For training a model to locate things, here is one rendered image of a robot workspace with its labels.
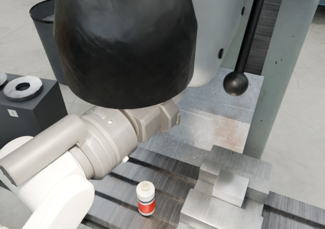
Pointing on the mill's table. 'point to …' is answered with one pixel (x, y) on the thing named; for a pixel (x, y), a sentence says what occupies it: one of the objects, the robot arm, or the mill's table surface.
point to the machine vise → (260, 188)
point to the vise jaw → (216, 213)
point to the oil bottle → (146, 198)
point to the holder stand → (28, 106)
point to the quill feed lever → (245, 47)
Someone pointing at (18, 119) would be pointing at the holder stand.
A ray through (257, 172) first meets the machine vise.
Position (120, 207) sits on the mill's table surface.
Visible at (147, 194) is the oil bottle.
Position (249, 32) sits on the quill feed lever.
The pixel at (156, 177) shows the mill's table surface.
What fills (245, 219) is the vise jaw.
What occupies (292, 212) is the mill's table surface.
